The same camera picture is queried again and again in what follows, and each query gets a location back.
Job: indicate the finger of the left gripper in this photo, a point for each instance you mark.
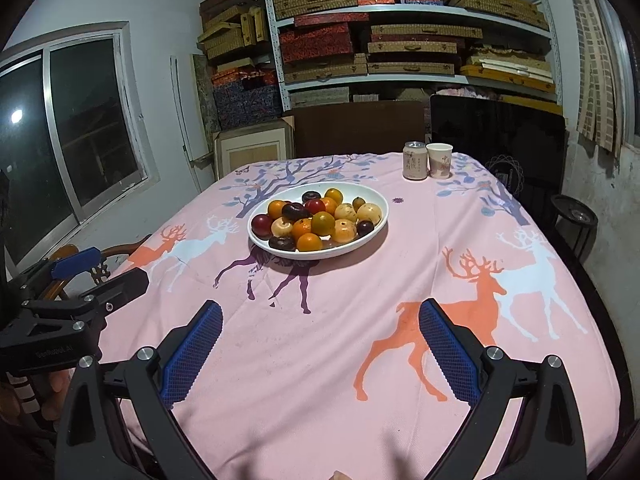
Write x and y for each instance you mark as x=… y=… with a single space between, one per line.
x=105 y=299
x=65 y=268

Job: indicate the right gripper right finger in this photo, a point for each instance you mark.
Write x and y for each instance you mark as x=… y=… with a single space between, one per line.
x=483 y=377

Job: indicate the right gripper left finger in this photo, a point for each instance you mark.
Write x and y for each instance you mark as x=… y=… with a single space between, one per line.
x=158 y=378

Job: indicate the small orange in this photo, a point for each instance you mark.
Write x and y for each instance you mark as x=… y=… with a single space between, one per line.
x=309 y=242

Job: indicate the dark purple mangosteen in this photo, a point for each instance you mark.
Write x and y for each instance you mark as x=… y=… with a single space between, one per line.
x=294 y=212

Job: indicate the red cherry tomato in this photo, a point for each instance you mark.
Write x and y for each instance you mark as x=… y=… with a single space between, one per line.
x=315 y=205

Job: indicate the person's left hand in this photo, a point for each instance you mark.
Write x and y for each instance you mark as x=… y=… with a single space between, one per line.
x=41 y=398

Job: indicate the wooden chair left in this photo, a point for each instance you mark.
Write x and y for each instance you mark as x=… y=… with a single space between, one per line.
x=99 y=274

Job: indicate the sliding glass window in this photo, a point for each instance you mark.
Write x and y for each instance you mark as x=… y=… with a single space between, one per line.
x=73 y=140

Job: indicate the pink deer tablecloth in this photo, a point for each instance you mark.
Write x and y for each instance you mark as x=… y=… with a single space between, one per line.
x=321 y=366

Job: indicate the red plum on plate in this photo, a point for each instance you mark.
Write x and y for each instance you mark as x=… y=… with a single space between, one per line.
x=261 y=226

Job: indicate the dark mangosteen on plate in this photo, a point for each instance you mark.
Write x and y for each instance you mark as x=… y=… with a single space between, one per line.
x=285 y=243

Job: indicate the pale yellow fruit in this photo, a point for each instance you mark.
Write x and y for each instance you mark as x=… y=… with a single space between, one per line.
x=344 y=232
x=370 y=212
x=281 y=227

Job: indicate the pale yellow fruit right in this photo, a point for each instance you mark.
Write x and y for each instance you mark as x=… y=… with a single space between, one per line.
x=370 y=212

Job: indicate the pale yellow fruit front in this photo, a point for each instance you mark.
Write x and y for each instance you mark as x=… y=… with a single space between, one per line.
x=344 y=232

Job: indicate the orange mandarin front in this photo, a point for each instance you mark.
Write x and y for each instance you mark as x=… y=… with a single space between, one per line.
x=301 y=227

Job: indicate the yellow green tomato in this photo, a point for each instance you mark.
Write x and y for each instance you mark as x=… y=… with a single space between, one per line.
x=322 y=223

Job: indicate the framed board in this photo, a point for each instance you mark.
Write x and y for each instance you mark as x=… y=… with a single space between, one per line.
x=263 y=142

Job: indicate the paper cup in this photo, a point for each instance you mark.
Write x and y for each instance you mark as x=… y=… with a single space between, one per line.
x=439 y=157

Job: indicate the black chair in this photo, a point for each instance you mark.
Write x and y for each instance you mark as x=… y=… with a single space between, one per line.
x=509 y=156

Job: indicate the dark wooden chair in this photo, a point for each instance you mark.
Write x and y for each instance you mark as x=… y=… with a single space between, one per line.
x=357 y=128

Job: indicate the hanging patterned cloth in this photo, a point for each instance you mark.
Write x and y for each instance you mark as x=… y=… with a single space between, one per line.
x=597 y=113

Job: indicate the metal storage shelf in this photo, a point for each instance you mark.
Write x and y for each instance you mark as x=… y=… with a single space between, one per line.
x=357 y=46

